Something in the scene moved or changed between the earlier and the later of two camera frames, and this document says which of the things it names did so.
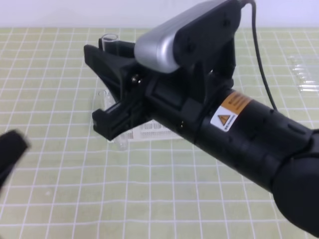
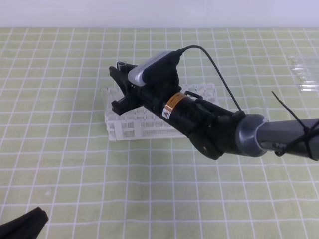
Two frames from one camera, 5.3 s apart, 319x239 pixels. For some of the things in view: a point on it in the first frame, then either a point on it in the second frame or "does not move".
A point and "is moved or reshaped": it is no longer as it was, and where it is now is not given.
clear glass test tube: x=108 y=37 is moved or reshaped
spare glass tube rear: x=302 y=59 does not move
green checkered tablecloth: x=73 y=182 does not move
